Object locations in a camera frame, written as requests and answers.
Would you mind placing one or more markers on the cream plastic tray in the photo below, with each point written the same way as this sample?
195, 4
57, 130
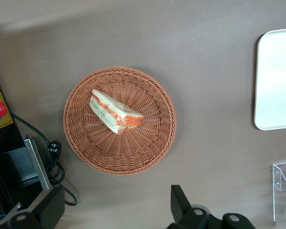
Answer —
276, 81

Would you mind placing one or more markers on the clear acrylic bottle rack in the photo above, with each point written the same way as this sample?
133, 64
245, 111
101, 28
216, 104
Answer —
280, 190

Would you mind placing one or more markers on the brown round wicker basket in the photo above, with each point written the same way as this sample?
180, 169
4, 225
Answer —
124, 152

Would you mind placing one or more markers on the grey metal drip tray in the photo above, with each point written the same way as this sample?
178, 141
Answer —
37, 164

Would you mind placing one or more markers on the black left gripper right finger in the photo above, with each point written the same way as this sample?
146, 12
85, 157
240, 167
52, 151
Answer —
188, 217

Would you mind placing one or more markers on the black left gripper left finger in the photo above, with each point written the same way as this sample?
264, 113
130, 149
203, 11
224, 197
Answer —
47, 210

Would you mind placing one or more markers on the black appliance with yellow panel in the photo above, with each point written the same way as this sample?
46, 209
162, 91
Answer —
4, 167

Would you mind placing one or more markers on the triangular sandwich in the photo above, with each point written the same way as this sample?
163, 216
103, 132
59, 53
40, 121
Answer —
112, 112

